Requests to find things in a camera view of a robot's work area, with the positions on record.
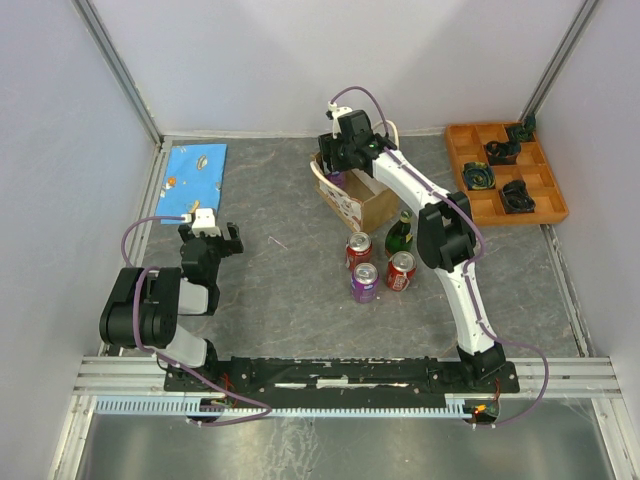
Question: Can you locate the purple soda can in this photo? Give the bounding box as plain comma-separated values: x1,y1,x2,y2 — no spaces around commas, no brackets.
351,263,379,304
327,172,346,189

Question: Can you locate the red cola can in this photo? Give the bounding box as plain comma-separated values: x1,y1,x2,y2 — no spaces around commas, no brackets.
345,231,373,271
386,251,417,292

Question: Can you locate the green glass bottle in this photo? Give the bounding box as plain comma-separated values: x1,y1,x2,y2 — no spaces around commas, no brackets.
385,210,413,257

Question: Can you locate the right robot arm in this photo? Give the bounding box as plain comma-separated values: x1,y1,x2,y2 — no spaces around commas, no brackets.
318,104,506,391

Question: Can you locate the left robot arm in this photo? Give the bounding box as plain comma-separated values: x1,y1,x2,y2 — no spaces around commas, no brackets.
99,222,244,390

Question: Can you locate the blue patterned cloth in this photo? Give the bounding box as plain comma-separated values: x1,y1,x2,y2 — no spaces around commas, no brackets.
155,143,227,225

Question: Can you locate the orange divided tray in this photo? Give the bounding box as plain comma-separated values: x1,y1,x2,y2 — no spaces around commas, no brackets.
444,122,569,226

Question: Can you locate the rolled green blue sock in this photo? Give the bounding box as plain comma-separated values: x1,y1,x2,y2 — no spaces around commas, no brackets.
462,162,496,191

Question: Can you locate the rolled dark sock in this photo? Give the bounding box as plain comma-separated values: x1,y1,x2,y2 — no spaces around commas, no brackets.
484,141,521,166

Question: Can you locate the rolled sock in corner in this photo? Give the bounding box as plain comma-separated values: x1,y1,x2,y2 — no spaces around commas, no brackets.
505,113,537,143

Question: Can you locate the rolled black sock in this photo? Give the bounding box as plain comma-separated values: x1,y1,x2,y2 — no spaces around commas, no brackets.
500,180,536,214

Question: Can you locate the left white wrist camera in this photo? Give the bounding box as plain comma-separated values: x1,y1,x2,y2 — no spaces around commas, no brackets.
182,208,222,237

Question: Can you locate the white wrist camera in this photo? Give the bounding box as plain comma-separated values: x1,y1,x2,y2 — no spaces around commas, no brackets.
326,101,352,139
182,208,222,237

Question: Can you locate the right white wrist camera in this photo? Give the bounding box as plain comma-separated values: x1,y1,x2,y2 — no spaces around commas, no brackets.
326,101,352,139

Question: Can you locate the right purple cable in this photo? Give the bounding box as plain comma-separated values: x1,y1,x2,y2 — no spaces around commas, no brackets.
327,86,550,429

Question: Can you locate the purple cable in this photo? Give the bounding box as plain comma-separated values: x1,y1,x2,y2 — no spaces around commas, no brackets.
327,86,550,429
122,214,273,427

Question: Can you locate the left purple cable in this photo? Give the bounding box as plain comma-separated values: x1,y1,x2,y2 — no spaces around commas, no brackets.
122,214,273,427

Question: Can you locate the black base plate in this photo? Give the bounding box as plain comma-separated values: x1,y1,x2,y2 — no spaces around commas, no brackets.
163,355,521,407

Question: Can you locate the blue slotted cable duct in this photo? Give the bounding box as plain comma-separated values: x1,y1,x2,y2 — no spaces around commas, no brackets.
94,395,471,420

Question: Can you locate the aluminium frame rail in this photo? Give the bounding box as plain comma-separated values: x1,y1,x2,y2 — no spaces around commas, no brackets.
72,357,622,399

